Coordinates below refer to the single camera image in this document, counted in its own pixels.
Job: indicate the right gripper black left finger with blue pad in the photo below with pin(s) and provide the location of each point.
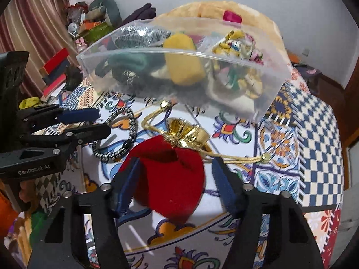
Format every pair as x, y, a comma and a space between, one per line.
123, 187

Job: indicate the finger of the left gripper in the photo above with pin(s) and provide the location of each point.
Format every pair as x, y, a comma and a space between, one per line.
40, 117
73, 137

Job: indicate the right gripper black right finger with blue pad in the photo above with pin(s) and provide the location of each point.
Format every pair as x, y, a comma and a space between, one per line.
231, 189

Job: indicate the green striped knit glove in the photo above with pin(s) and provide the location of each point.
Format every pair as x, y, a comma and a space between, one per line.
130, 64

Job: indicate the clear plastic zip bag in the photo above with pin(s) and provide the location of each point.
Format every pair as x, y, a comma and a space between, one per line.
208, 93

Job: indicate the yellow sponge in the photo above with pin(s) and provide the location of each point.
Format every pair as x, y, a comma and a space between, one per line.
184, 69

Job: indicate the orange sleeve forearm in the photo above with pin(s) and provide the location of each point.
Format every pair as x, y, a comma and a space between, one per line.
7, 215

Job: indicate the left hand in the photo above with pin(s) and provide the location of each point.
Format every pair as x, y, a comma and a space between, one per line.
27, 193

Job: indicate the yellow cloth at left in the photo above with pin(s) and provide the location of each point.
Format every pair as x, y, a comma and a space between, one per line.
30, 103

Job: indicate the red velvet gold pouch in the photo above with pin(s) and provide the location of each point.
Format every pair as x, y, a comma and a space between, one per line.
172, 174

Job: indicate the red book box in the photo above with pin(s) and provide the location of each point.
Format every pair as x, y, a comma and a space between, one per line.
55, 61

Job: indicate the patchwork patterned bedspread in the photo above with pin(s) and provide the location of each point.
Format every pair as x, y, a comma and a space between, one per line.
300, 133

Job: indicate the pink bunny toy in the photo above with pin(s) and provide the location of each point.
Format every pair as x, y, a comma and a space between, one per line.
80, 44

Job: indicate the striped red beige curtain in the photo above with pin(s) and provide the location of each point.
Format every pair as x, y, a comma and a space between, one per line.
38, 27

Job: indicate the green cardboard box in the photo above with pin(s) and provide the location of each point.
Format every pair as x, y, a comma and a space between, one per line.
96, 33

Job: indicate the grey green plush toy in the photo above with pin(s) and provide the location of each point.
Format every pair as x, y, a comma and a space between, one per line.
104, 9

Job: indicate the grey backpack on floor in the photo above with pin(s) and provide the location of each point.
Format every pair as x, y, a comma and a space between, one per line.
303, 76

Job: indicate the colourful floral scrunchie cloth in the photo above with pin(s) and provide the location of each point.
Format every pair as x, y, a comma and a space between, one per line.
239, 47

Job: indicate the dark purple clothing pile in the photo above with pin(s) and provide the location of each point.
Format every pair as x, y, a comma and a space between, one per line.
146, 12

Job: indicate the beige fleece blanket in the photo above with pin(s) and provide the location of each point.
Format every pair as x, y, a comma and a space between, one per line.
217, 9

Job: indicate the white wall socket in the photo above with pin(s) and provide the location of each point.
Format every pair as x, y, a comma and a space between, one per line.
305, 51

